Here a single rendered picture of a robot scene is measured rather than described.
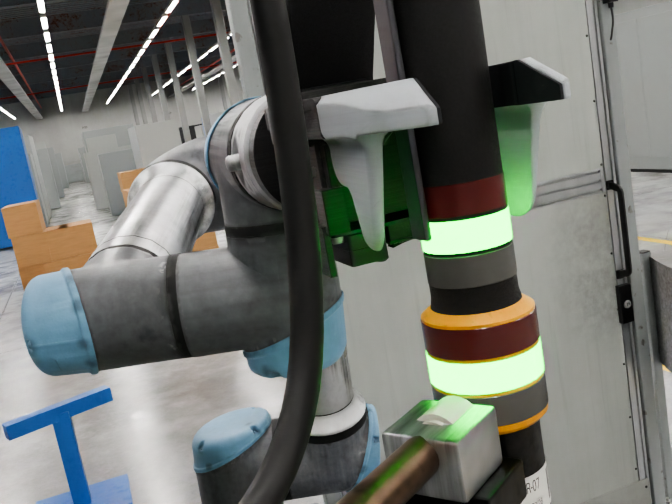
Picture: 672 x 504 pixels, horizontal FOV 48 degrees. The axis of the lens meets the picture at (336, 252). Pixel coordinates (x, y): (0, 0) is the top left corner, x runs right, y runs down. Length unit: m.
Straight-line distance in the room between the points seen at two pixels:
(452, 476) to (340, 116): 0.13
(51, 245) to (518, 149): 9.29
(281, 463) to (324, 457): 0.87
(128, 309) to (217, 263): 0.07
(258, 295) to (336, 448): 0.57
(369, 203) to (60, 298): 0.32
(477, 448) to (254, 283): 0.28
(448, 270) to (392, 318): 2.00
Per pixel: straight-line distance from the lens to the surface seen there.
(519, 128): 0.30
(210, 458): 1.09
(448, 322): 0.28
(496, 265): 0.28
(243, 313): 0.52
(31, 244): 9.53
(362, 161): 0.27
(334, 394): 1.03
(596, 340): 2.67
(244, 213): 0.51
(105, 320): 0.53
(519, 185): 0.30
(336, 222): 0.33
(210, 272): 0.52
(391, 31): 0.27
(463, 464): 0.26
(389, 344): 2.29
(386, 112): 0.24
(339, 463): 1.07
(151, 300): 0.52
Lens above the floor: 1.65
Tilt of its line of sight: 10 degrees down
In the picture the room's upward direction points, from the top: 10 degrees counter-clockwise
